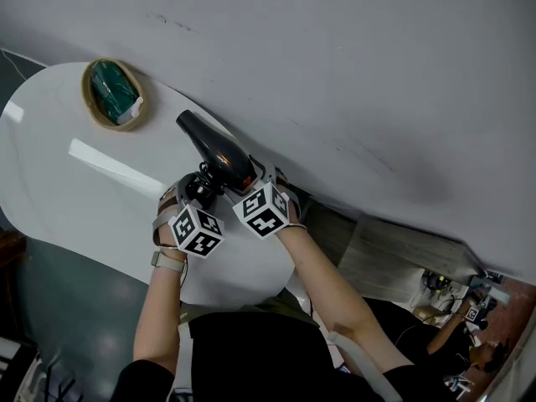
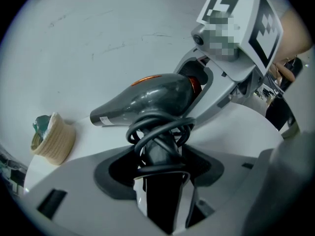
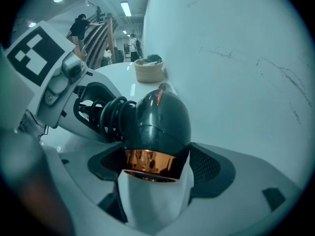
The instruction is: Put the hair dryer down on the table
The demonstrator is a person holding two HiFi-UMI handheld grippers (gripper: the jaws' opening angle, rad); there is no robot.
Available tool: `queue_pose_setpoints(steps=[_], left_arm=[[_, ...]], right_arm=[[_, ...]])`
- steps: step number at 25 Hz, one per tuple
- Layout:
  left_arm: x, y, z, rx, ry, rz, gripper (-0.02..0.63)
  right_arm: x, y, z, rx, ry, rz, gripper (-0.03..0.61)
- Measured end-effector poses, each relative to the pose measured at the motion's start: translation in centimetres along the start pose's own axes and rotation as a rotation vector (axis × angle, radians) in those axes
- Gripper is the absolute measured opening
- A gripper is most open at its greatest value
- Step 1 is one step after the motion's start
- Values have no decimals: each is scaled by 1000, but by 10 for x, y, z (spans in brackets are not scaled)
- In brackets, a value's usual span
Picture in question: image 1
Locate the black hair dryer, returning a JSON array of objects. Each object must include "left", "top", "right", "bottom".
[{"left": 175, "top": 109, "right": 257, "bottom": 209}]

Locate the person's left hand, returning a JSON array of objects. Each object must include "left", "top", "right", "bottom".
[{"left": 152, "top": 187, "right": 186, "bottom": 251}]

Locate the white oval table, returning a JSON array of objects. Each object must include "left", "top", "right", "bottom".
[{"left": 0, "top": 61, "right": 314, "bottom": 312}]

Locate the grey wooden shelf unit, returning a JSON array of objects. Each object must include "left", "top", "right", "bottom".
[{"left": 301, "top": 198, "right": 483, "bottom": 306}]

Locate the small white bottle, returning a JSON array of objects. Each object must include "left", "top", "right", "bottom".
[{"left": 116, "top": 95, "right": 145, "bottom": 126}]

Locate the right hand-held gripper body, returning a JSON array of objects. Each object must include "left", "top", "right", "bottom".
[{"left": 231, "top": 163, "right": 292, "bottom": 240}]

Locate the person's left forearm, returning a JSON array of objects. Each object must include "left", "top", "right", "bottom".
[{"left": 132, "top": 245, "right": 190, "bottom": 373}]

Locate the round tan woven basket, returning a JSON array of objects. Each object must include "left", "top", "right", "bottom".
[{"left": 80, "top": 58, "right": 150, "bottom": 133}]

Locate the person's black shirt torso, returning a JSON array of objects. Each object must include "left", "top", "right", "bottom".
[{"left": 111, "top": 307, "right": 456, "bottom": 402}]

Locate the green packet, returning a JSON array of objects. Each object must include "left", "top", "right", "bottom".
[{"left": 89, "top": 59, "right": 142, "bottom": 125}]

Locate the grey metal box device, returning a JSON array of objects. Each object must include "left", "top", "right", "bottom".
[{"left": 467, "top": 272, "right": 513, "bottom": 308}]

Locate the thin white cable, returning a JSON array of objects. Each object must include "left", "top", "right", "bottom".
[{"left": 0, "top": 47, "right": 23, "bottom": 81}]

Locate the beige wrist watch band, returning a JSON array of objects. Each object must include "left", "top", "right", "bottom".
[{"left": 149, "top": 250, "right": 188, "bottom": 274}]

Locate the dark brown wooden furniture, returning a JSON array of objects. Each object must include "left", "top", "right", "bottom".
[{"left": 0, "top": 229, "right": 28, "bottom": 264}]

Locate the person's right forearm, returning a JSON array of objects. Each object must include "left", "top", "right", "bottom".
[{"left": 276, "top": 224, "right": 416, "bottom": 377}]

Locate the person's right hand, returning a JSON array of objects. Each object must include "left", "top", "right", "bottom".
[{"left": 274, "top": 169, "right": 306, "bottom": 229}]

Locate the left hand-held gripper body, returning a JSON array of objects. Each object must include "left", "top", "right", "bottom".
[{"left": 167, "top": 182, "right": 226, "bottom": 260}]

